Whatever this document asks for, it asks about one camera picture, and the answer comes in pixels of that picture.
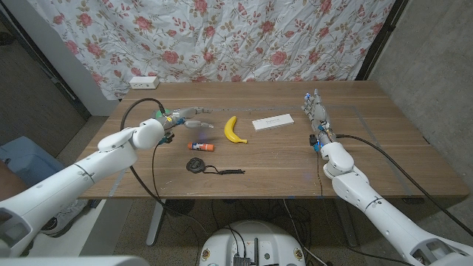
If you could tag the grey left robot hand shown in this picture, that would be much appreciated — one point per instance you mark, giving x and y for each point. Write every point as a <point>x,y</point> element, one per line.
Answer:
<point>184,116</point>

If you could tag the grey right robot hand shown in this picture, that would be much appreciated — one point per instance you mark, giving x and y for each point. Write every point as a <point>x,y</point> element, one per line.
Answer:
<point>318,112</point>

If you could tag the glue stick with blue label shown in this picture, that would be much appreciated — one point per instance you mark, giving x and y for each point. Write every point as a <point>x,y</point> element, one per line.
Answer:
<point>197,146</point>

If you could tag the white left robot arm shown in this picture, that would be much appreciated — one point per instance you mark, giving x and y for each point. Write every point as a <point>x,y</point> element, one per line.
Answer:
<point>85,173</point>

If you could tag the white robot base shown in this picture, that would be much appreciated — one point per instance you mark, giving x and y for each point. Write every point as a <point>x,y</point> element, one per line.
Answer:
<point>251,240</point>

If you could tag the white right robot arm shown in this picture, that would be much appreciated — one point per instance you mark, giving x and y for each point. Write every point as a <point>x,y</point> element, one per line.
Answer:
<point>384,210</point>

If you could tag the green toy apple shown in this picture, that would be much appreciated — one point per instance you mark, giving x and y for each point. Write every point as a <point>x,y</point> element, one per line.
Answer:
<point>159,114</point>

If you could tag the yellow toy banana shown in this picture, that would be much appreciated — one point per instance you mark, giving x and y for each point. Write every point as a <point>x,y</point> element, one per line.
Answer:
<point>230,133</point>

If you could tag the white stylus pen box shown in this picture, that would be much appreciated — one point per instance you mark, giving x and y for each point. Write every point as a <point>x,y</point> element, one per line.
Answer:
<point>273,122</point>

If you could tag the white power strip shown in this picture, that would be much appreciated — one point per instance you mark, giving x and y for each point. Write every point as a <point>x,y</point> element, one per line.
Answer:
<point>143,82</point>

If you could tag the floral curtain backdrop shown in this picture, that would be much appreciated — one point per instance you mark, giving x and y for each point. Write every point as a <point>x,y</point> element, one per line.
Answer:
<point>221,40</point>

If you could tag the black round floor object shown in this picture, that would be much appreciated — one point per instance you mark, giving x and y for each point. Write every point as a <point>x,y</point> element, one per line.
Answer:
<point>180,207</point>

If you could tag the black backdrop pole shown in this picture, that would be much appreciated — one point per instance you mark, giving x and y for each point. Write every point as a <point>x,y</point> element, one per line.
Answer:
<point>380,37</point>

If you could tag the grey table leg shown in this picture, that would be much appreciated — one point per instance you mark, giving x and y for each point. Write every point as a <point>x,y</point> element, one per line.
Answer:
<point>155,225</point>
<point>346,221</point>

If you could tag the grey sneaker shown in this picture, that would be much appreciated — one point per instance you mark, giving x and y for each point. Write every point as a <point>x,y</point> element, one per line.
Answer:
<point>63,219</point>

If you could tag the blue plastic bin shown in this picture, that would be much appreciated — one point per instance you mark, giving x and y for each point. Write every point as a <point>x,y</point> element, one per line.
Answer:
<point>26,162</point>

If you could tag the person's bare limb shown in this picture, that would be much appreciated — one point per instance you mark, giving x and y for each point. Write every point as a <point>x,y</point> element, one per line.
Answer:
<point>9,183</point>

